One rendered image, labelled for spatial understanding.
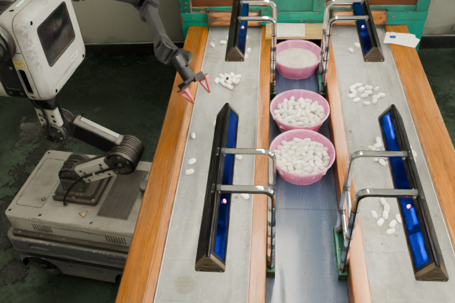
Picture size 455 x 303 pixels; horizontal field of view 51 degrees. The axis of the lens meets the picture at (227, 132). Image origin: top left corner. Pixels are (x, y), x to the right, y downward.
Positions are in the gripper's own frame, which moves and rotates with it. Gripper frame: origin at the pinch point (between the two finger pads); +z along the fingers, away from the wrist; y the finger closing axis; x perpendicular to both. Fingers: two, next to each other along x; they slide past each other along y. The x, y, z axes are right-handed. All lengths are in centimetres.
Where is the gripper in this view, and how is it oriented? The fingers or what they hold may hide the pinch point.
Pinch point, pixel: (200, 96)
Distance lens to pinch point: 201.4
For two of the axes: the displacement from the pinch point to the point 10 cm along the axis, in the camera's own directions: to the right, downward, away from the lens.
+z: 5.1, 8.4, 1.9
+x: 5.4, -1.4, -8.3
